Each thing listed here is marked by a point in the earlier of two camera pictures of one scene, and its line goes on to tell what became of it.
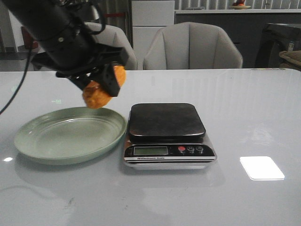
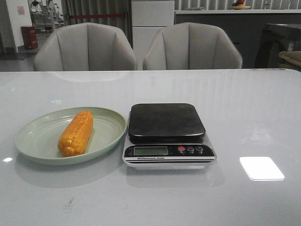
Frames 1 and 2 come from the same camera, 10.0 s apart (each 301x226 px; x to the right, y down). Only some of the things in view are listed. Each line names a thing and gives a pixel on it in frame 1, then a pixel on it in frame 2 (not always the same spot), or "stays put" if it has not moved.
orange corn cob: [95, 96] to [75, 136]
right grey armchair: [191, 45] stays put
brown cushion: [294, 56] stays put
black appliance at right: [275, 38] stays put
